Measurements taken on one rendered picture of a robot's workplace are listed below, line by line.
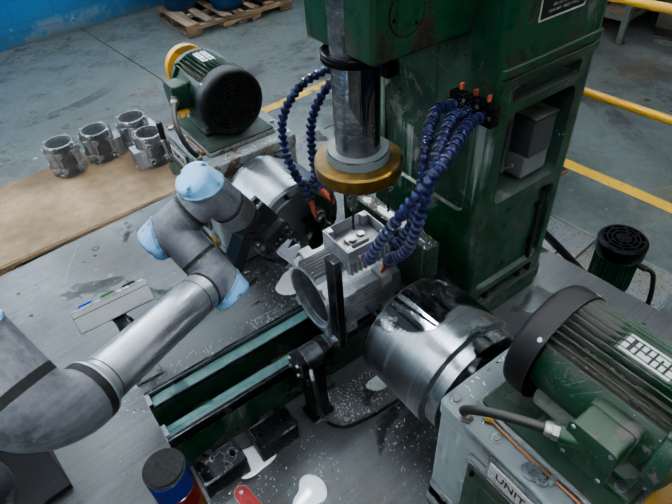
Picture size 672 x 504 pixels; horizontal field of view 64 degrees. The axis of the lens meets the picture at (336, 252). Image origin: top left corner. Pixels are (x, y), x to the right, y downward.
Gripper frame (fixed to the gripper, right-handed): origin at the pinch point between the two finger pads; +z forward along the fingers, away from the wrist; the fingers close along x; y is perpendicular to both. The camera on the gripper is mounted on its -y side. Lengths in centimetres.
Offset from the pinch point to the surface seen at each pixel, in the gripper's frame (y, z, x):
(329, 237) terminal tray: 11.1, -0.3, -4.1
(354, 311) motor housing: 2.5, 10.5, -15.1
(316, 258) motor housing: 5.7, 1.0, -4.3
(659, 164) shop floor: 184, 231, 34
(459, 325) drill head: 14.4, -0.8, -40.9
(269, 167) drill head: 14.6, -0.7, 26.2
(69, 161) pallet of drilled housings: -54, 65, 240
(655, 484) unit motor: 14, -13, -78
